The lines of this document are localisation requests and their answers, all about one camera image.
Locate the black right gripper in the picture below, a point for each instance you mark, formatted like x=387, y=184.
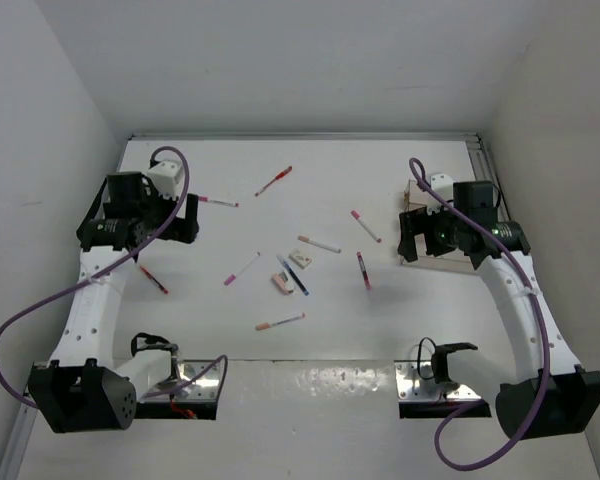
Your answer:
x=416, y=222

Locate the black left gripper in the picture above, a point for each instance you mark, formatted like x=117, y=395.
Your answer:
x=182, y=229

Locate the pink capped white marker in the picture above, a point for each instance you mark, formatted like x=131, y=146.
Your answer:
x=206, y=199

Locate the magenta gel pen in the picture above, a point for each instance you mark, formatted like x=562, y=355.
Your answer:
x=364, y=271

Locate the blue gel pen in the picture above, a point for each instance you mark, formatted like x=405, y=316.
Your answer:
x=292, y=274

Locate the orange capped white marker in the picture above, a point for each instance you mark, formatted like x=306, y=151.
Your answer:
x=319, y=244

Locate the red gel pen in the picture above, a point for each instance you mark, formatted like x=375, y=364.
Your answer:
x=278, y=177

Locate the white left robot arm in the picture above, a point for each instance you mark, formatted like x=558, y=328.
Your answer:
x=81, y=388

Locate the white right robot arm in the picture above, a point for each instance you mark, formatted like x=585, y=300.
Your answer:
x=463, y=216

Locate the clear acrylic tiered organizer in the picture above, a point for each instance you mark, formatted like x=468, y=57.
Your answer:
x=418, y=247

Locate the red pen at left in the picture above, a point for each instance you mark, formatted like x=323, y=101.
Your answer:
x=154, y=280

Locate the magenta capped white marker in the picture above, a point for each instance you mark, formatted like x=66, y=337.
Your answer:
x=233, y=276

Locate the pink correction tape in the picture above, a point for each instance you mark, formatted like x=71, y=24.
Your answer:
x=283, y=282

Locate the small beige eraser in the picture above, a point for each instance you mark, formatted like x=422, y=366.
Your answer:
x=300, y=258

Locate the orange capped marker front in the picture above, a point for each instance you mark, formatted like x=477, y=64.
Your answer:
x=268, y=325

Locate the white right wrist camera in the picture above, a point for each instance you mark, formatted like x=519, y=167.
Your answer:
x=442, y=185

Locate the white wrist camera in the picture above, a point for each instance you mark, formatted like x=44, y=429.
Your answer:
x=442, y=185
x=166, y=176

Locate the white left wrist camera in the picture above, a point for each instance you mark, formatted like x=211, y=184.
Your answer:
x=166, y=176

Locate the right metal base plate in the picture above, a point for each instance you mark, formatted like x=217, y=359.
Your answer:
x=412, y=388

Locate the metal base plate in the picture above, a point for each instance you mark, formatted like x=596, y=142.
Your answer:
x=412, y=388
x=195, y=382

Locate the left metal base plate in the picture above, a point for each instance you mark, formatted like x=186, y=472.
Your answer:
x=195, y=382

